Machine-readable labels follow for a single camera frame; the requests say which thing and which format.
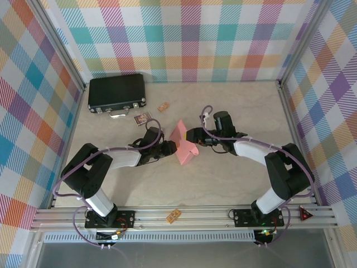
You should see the pink paper box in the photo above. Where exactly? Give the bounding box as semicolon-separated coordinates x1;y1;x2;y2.
169;119;200;166

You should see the purple card box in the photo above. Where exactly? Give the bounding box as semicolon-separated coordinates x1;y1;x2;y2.
133;111;153;126

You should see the orange small box with print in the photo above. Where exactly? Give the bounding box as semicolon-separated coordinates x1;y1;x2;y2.
166;209;182;224

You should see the black briefcase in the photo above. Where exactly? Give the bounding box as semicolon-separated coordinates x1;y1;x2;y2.
88;73;148;119

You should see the black electronics board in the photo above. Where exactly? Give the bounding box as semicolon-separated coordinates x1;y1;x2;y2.
96;229;125;242
254;228;276;243

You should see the red triangle button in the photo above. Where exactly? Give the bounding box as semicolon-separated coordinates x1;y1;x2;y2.
299;205;315;223

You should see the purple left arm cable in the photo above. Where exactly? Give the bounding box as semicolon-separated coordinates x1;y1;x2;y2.
52;118;164;249

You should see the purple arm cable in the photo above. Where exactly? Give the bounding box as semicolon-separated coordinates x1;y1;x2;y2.
199;105;315;249
52;118;164;249

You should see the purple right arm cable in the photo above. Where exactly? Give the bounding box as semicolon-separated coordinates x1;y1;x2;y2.
199;105;315;249

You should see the aluminium side rail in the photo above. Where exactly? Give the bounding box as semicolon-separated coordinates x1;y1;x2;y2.
49;86;86;209
277;80;320;206

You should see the aluminium front frame rail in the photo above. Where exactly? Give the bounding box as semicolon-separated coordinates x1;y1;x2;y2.
30;205;340;231

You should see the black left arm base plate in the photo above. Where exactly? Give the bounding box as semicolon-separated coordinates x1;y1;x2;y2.
84;209;136;230

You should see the grey slotted cable duct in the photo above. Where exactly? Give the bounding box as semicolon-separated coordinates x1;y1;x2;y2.
44;230;256;243

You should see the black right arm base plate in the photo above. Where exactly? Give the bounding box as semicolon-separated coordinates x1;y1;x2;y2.
233;208;285;227

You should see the aluminium frame post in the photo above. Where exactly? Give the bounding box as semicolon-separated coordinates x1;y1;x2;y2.
30;0;86;92
277;0;330;87

